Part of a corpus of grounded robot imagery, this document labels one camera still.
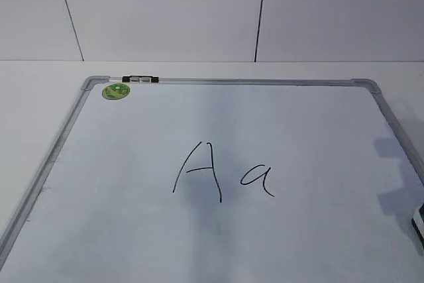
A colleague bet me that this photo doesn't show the white board eraser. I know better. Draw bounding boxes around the white board eraser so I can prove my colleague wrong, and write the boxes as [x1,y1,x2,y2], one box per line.
[411,203,424,240]

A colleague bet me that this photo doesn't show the black board hanger clip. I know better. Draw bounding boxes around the black board hanger clip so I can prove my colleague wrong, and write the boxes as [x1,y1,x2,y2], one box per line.
[122,76,159,84]

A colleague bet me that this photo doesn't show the round green sticker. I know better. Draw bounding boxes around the round green sticker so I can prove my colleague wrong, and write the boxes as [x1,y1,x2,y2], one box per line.
[102,83,131,101]

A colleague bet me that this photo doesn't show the white board with grey frame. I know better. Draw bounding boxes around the white board with grey frame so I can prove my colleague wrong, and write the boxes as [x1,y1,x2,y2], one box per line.
[1,78,423,282]

